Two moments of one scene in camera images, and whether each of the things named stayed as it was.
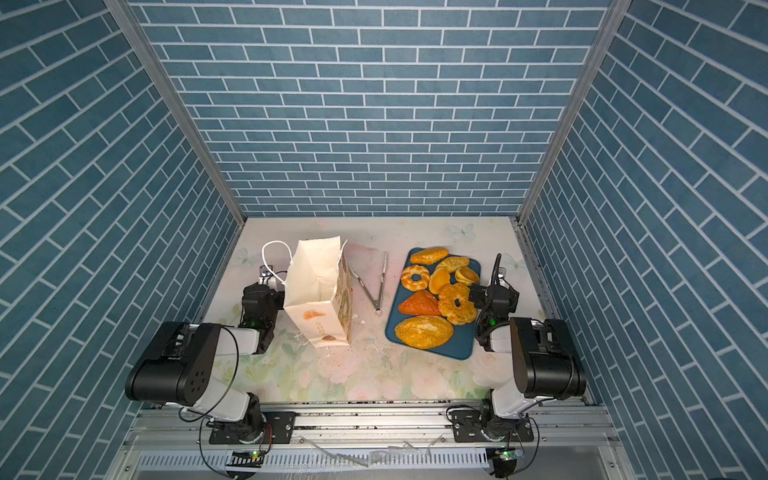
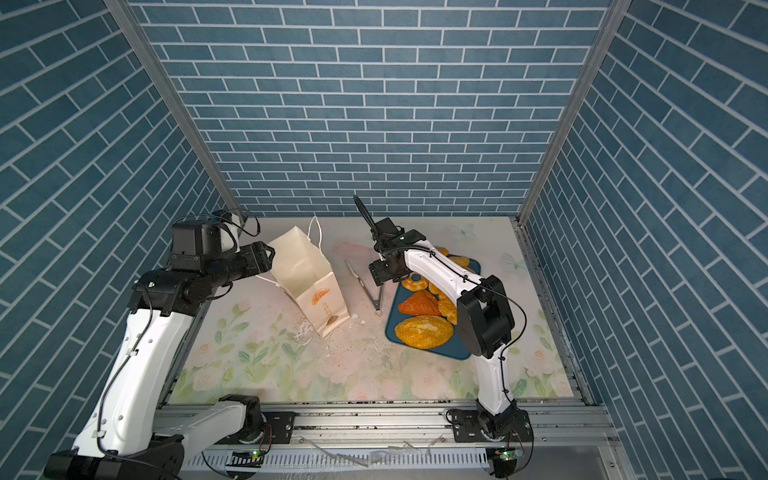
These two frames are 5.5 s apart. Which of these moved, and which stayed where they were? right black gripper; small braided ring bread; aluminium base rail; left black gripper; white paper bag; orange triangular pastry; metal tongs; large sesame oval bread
Moved: right black gripper; white paper bag; left black gripper
Stayed: large sesame oval bread; aluminium base rail; small braided ring bread; metal tongs; orange triangular pastry
